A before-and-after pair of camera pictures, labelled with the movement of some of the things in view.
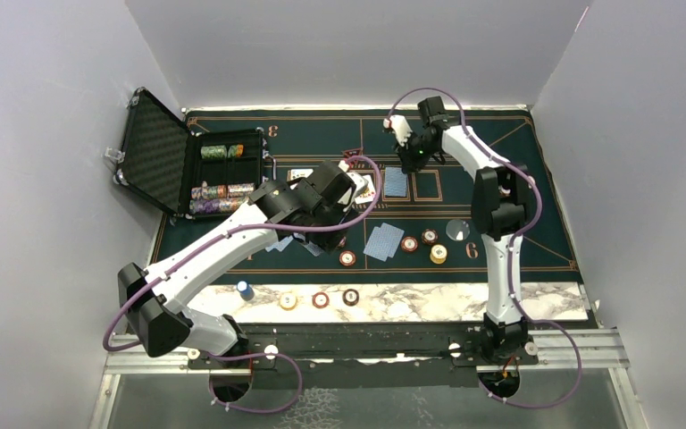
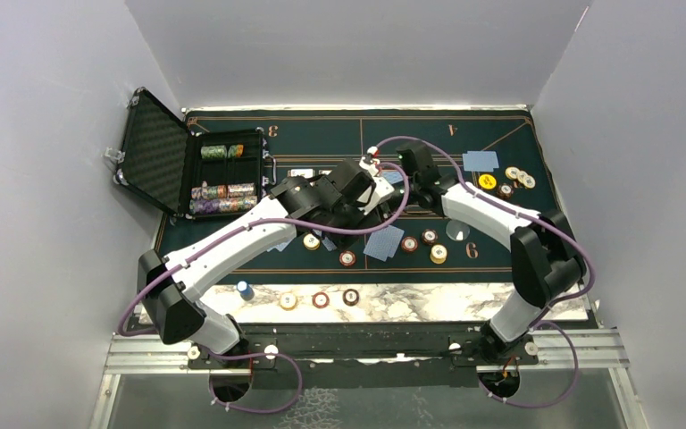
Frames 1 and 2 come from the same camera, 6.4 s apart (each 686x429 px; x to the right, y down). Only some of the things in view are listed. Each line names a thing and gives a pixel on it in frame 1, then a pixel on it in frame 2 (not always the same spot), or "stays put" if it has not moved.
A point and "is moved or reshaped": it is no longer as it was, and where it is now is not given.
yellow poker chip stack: x=288 y=301 stays put
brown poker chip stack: x=350 y=297 stays put
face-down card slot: x=396 y=182 stays put
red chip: x=347 y=258 stays put
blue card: x=387 y=239 stays put
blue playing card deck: x=315 y=249 is moved or reshaped
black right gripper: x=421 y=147 -> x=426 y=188
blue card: x=373 y=251 -> x=394 y=237
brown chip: x=430 y=237 stays put
